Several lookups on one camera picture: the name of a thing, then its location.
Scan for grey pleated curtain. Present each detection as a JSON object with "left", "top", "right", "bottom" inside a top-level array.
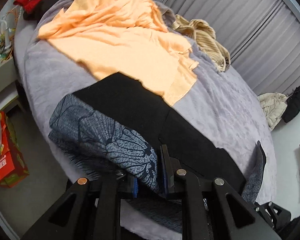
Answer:
[{"left": 164, "top": 0, "right": 300, "bottom": 94}]

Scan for red paper gift bag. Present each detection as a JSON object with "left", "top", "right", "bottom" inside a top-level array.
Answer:
[{"left": 0, "top": 111, "right": 30, "bottom": 188}]

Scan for orange peach garment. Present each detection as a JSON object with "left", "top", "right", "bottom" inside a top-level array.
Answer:
[{"left": 38, "top": 0, "right": 198, "bottom": 105}]

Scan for lavender plush bed blanket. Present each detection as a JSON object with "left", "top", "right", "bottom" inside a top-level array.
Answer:
[{"left": 15, "top": 0, "right": 277, "bottom": 203}]

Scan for white bedside table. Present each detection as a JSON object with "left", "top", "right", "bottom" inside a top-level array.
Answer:
[{"left": 0, "top": 58, "right": 23, "bottom": 112}]

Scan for black hanging jacket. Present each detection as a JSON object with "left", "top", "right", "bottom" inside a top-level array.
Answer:
[{"left": 282, "top": 86, "right": 300, "bottom": 123}]

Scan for cream puffer jacket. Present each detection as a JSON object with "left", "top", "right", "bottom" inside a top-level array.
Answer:
[{"left": 258, "top": 93, "right": 288, "bottom": 131}]

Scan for black and grey patterned pants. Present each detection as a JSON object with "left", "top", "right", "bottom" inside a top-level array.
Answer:
[{"left": 49, "top": 73, "right": 266, "bottom": 232}]

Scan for tan striped knit garment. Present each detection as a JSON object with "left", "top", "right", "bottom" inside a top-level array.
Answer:
[{"left": 172, "top": 15, "right": 231, "bottom": 72}]

